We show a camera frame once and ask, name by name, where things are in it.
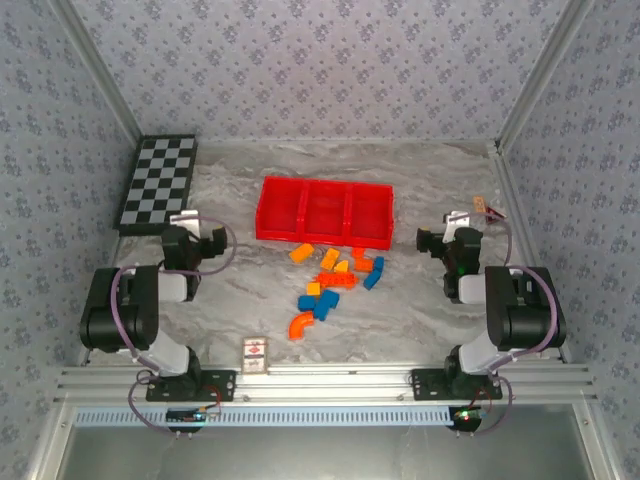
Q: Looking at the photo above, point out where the black grey checkerboard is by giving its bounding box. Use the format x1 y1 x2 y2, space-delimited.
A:
113 133 199 237

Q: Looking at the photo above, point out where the red plastic bin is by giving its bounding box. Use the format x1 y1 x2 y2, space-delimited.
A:
254 175 307 244
345 182 395 251
298 178 354 247

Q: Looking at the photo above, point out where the playing card box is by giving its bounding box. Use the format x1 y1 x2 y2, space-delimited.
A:
241 336 270 376

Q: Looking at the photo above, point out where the long orange lego plate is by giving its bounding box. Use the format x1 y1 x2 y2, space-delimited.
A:
313 271 360 291

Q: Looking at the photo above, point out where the orange curved lego piece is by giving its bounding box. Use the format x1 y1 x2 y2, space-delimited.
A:
288 312 316 342

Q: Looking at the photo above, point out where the large blue lego brick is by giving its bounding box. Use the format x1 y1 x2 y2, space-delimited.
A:
313 289 341 321

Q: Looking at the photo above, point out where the small circuit board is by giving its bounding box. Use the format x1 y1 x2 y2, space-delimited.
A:
166 407 221 434
452 405 484 434

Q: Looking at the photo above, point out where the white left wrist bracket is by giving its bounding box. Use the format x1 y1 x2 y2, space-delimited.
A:
169 209 202 239

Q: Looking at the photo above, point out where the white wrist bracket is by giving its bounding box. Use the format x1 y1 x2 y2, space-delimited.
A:
169 209 202 239
443 209 474 237

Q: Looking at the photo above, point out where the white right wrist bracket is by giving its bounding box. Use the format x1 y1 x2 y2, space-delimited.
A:
443 209 474 237

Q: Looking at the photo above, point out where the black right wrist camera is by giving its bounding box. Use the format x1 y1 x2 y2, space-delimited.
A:
416 227 444 259

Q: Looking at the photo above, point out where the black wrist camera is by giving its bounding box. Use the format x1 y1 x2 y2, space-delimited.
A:
209 225 237 261
416 227 444 259

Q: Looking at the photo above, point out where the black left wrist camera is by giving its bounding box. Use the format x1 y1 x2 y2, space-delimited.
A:
209 225 237 261

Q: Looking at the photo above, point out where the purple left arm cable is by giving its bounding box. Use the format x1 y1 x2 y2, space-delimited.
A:
113 212 240 437

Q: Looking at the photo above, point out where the aluminium side rail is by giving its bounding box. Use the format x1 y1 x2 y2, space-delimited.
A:
492 142 574 365

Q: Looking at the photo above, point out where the thin aluminium wall rail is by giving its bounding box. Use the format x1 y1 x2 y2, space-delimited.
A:
197 138 497 148

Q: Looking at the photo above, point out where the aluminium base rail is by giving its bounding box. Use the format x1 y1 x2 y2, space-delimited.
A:
53 363 599 406

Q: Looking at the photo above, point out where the aluminium corner post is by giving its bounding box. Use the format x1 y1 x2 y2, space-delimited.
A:
47 0 144 146
497 0 599 149

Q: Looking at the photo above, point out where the light blue cable duct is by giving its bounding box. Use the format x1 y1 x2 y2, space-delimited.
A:
73 405 454 428

